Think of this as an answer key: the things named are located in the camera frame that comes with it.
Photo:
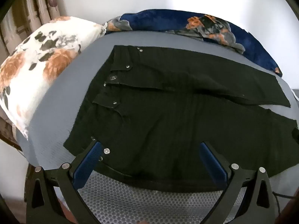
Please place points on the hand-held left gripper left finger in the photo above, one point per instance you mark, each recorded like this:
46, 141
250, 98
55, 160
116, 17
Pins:
87, 164

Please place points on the blue floral blanket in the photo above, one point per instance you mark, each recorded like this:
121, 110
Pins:
252, 49

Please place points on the beige patterned curtain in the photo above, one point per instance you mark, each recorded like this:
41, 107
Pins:
35, 4

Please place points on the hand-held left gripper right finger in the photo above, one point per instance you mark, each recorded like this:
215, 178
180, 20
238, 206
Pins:
213, 165

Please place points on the black pants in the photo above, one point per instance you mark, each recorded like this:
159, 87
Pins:
163, 121

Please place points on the wooden headboard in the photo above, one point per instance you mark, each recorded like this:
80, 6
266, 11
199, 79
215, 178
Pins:
7, 130

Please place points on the grey bed sheet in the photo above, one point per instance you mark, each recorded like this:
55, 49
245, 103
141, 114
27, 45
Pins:
77, 81

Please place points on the white floral pillow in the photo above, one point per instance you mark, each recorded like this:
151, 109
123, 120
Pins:
35, 74

